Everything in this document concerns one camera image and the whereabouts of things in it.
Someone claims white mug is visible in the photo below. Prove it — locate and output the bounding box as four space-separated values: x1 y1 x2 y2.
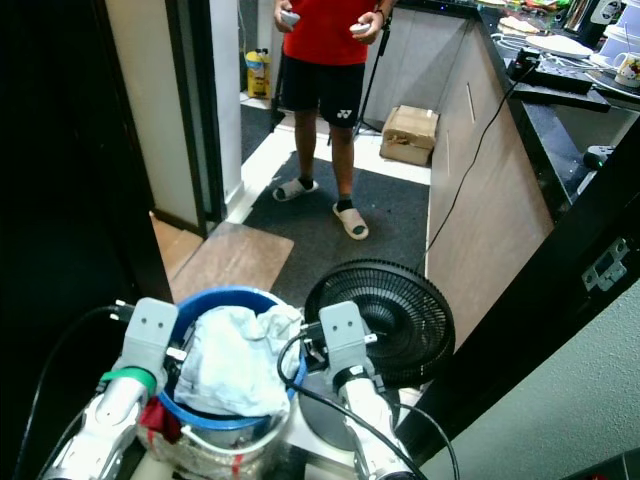
612 52 640 88

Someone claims brown cardboard box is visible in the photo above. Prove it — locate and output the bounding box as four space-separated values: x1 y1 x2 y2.
379 104 440 168

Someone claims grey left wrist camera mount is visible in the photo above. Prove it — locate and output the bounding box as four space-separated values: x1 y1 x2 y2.
118 297 181 377

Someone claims wooden kitchen cabinet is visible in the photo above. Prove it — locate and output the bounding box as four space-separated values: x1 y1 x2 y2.
424 18 557 346

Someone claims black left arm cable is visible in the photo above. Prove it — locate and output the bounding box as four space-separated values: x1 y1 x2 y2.
22 303 133 480

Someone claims yellow plastic bottle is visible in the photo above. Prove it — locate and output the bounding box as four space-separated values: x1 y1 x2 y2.
244 48 272 100

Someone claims thin black power cable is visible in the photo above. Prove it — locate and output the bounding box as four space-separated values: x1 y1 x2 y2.
424 66 533 256

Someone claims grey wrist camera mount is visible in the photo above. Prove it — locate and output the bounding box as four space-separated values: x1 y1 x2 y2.
317 301 368 373
118 297 181 377

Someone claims black door frame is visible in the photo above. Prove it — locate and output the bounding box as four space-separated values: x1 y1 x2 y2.
166 0 227 237

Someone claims blue plastic bucket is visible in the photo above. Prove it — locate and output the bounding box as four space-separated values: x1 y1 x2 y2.
155 285 309 432

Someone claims person in red shirt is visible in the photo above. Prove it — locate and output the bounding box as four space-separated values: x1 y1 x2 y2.
271 0 397 242

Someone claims clear bucket with white handle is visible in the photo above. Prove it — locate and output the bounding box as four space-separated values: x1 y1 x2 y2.
138 418 293 480

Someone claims dark grey floor rug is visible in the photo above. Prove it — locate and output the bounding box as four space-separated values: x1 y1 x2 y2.
244 148 431 309

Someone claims black power adapter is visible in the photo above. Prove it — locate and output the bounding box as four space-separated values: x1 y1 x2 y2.
506 48 543 83

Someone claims red cloth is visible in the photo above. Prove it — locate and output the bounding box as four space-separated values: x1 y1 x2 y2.
140 396 185 447

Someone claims black floor fan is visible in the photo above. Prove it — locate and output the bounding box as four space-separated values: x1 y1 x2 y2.
286 259 457 453

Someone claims white plate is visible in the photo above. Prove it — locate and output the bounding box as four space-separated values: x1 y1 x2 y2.
524 34 595 60

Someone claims brown door mat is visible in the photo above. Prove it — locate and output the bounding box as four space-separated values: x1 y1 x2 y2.
168 221 295 304

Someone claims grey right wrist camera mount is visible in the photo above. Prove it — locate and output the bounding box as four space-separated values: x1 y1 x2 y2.
317 301 368 373

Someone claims white crumpled cloth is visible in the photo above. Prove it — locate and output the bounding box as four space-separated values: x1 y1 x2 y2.
174 304 304 419

